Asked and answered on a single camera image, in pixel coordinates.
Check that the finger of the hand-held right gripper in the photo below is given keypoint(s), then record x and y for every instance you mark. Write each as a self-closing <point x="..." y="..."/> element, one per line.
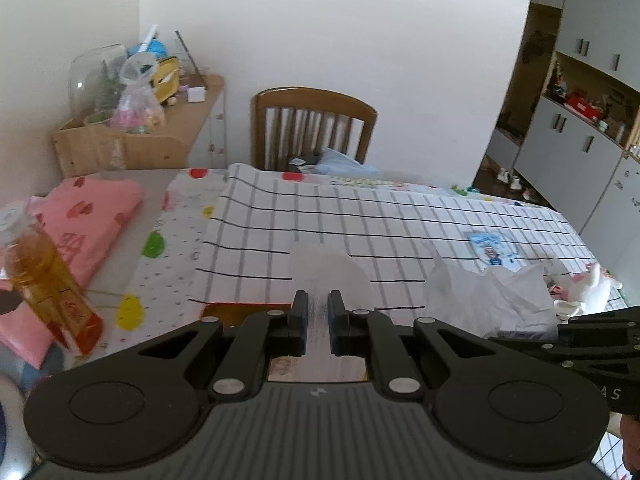
<point x="575" y="356"/>
<point x="605" y="325"/>

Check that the white sheer fabric piece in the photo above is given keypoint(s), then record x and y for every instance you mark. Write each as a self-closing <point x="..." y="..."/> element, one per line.
<point x="325" y="270"/>

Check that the white plush unicorn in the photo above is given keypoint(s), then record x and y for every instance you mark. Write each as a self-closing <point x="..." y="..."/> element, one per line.
<point x="595" y="285"/>

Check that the white crumpled plastic bag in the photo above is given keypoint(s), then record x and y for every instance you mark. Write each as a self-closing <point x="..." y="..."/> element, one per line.
<point x="490" y="295"/>

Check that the yellow oil bottle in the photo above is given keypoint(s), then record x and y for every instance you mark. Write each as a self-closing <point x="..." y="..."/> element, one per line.
<point x="42" y="280"/>

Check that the yellow tissue box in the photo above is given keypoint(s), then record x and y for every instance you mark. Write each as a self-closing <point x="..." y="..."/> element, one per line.
<point x="166" y="77"/>

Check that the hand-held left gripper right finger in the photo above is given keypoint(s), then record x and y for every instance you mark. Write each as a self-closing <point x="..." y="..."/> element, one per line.
<point x="336" y="327"/>

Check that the wooden side table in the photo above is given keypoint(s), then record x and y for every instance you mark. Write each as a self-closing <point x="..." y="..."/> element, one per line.
<point x="185" y="125"/>

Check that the checked tablecloth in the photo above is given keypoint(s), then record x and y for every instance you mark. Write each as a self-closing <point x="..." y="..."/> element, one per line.
<point x="390" y="215"/>

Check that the dotted tablecloth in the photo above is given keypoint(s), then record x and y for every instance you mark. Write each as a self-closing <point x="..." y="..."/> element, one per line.
<point x="175" y="240"/>

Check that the dark flat item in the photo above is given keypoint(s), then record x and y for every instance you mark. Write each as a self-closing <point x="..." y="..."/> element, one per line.
<point x="302" y="164"/>

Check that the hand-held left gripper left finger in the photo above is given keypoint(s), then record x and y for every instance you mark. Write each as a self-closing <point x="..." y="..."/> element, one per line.
<point x="300" y="325"/>

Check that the small white box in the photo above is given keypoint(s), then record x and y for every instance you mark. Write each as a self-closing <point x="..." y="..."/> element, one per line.
<point x="196" y="95"/>

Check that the clear glass jar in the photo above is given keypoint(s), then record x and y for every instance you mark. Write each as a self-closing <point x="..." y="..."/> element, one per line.
<point x="92" y="80"/>

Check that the clear plastic bag with items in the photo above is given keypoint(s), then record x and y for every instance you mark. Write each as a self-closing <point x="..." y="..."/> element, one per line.
<point x="137" y="107"/>

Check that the white wall cabinet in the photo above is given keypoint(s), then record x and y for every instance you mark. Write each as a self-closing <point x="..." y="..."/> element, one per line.
<point x="590" y="25"/>

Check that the pink folded cloth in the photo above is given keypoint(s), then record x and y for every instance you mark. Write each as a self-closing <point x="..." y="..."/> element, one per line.
<point x="85" y="215"/>

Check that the blue face mask packet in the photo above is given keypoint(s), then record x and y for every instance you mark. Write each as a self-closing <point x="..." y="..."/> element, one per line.
<point x="492" y="247"/>

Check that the wooden chair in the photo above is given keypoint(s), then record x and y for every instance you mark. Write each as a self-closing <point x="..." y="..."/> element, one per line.
<point x="310" y="102"/>

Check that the light blue cloth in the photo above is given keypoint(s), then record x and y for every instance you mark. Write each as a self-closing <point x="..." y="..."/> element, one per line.
<point x="347" y="162"/>

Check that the red storage box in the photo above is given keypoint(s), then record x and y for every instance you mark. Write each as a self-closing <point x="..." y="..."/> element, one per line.
<point x="582" y="105"/>

